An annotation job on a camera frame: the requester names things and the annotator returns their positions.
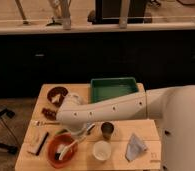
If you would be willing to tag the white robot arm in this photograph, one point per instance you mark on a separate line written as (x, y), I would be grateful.
(175, 106)

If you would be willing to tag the white dish brush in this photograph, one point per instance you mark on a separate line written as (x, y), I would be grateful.
(62, 150)

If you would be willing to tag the grey blue cloth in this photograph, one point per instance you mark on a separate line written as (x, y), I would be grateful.
(134, 148)

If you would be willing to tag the silver fork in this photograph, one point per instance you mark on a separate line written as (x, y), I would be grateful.
(42, 123)

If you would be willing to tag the white cup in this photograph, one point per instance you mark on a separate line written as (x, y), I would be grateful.
(101, 150)

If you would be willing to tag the brown chocolate bar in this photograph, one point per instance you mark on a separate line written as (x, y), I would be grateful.
(49, 114)

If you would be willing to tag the dark brown bowl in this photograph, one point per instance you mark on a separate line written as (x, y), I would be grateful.
(56, 95)

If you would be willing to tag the green plastic tray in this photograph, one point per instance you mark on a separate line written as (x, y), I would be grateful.
(107, 88)

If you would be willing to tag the red bowl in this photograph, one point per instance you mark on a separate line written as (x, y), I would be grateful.
(55, 147)

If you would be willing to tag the dark metal cup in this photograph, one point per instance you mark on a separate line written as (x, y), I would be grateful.
(107, 128)

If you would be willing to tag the black tripod stand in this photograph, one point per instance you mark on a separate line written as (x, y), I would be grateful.
(8, 141)

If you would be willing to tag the wooden table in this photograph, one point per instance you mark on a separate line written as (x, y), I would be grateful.
(83, 159)

